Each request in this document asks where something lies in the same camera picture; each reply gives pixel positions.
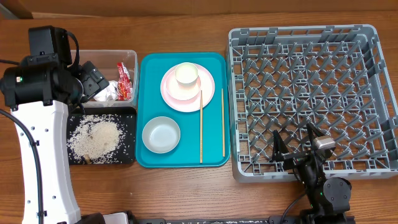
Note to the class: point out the small pink plate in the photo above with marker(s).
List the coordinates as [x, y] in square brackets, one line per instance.
[181, 92]

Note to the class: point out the white rice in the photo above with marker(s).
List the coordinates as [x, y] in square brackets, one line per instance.
[94, 138]

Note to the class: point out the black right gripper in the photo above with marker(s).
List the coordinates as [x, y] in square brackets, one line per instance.
[279, 150]

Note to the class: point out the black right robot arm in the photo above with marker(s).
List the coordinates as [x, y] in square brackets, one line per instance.
[328, 197]

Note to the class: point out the wooden chopstick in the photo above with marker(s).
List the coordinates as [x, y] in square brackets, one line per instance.
[201, 126]
[222, 123]

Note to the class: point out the white cup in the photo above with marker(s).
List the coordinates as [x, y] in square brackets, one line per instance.
[186, 73]

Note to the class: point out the white tissue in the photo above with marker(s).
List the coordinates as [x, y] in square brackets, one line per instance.
[110, 93]

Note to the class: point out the grey bowl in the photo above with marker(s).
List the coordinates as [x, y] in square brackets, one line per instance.
[161, 135]

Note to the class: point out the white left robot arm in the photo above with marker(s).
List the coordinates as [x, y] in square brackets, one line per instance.
[39, 93]

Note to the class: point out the clear plastic bin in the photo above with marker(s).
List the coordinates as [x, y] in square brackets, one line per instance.
[106, 61]

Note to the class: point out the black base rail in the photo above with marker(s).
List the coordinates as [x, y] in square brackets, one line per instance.
[270, 220]

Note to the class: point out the black tray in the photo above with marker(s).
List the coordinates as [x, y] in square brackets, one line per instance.
[130, 155]

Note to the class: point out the red snack wrapper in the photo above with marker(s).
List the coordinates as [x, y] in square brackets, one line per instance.
[124, 83]

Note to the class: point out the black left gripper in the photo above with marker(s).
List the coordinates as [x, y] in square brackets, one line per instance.
[94, 81]

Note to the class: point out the grey dishwasher rack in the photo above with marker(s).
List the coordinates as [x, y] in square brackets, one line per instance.
[335, 77]

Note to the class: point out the teal plastic tray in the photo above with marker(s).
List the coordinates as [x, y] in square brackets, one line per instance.
[150, 104]

